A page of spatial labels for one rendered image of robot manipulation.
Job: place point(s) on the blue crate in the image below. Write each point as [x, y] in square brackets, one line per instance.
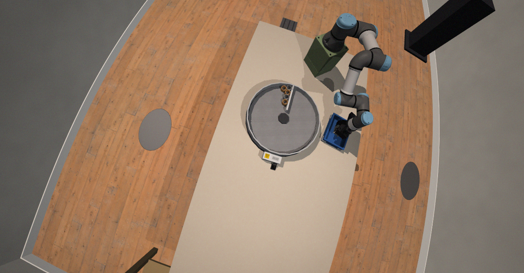
[330, 138]

